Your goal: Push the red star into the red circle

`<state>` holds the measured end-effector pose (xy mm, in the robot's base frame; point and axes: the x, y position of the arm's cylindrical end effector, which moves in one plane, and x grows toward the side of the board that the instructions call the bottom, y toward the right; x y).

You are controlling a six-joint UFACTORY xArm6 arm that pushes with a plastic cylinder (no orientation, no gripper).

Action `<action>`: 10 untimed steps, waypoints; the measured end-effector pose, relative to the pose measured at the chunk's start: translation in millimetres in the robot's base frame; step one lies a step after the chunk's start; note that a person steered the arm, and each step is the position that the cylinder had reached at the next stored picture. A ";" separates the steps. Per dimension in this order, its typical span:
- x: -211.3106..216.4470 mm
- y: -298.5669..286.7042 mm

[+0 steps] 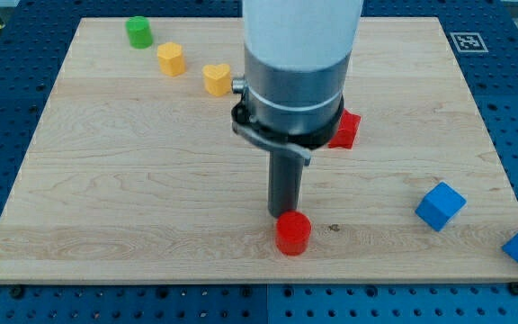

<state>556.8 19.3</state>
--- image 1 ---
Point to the black board screw right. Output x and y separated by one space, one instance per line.
513 288

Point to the green cylinder block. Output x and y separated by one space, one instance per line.
139 32

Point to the black board screw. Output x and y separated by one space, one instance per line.
16 292
513 288

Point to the light wooden board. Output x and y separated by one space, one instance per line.
134 177

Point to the red cylinder block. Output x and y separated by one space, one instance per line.
292 233

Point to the black white fiducial tag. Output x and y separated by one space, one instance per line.
468 42

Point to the yellow hexagon block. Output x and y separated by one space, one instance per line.
171 59

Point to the blue cube block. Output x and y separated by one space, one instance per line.
439 206

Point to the yellow heart block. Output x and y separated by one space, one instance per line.
217 79

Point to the black board screw left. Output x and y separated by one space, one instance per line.
16 292

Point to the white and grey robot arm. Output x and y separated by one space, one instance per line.
297 54

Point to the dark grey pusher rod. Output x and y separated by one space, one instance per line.
285 175

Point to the red star block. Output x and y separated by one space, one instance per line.
346 132

